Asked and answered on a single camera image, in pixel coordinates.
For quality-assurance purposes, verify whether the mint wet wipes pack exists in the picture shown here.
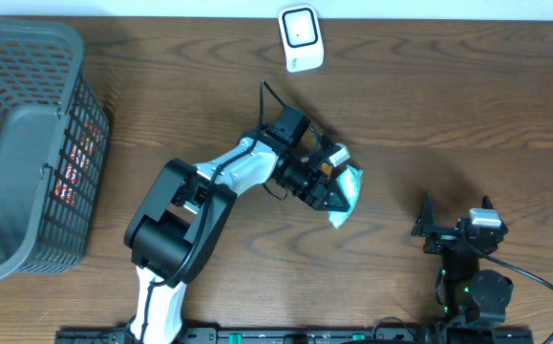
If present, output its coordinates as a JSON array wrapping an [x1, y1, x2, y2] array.
[[328, 165, 363, 229]]

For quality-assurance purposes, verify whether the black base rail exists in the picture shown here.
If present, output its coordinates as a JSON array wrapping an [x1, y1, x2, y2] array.
[[54, 325, 534, 344]]

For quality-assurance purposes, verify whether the grey plastic basket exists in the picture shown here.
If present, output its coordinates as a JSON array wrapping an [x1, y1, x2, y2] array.
[[0, 19, 111, 280]]

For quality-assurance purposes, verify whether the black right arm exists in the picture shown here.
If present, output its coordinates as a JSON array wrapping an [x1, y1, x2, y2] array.
[[411, 195, 513, 326]]

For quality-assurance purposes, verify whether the red chocolate wafer pack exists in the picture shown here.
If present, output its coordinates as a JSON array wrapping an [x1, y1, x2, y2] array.
[[54, 121, 102, 207]]

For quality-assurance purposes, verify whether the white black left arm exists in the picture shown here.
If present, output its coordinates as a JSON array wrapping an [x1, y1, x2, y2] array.
[[124, 106, 351, 343]]

